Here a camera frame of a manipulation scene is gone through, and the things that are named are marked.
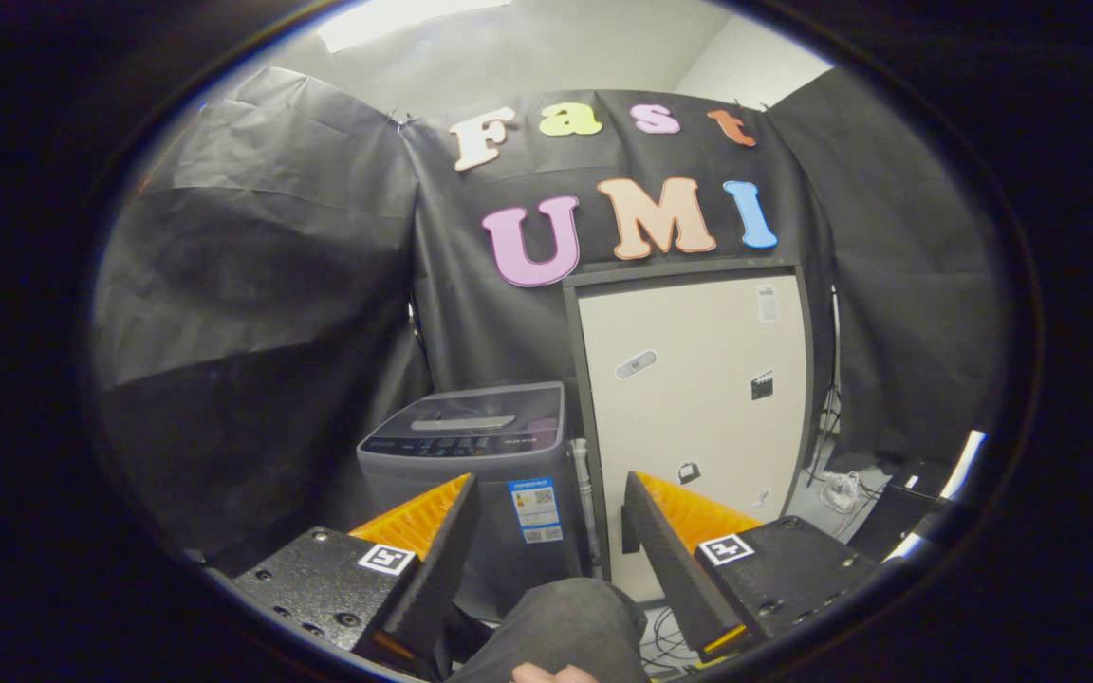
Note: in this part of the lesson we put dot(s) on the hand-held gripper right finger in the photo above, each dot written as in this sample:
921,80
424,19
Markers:
660,555

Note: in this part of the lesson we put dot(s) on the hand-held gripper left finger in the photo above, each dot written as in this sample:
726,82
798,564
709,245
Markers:
442,560

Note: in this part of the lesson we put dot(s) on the grey washing machine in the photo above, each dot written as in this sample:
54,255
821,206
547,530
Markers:
518,569

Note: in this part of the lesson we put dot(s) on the person's leg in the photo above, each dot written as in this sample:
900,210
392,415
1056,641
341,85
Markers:
556,626

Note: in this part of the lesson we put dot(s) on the black box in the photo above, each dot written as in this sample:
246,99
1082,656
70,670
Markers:
898,512

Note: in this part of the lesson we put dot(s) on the thin metal stand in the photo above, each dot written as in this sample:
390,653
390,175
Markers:
831,379

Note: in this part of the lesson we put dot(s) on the white flat board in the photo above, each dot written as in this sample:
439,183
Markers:
954,474

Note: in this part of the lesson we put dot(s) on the black backdrop cloth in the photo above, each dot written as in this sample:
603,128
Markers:
271,285

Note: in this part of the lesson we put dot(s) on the beige cabinet with black frame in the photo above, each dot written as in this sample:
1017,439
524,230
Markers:
698,379

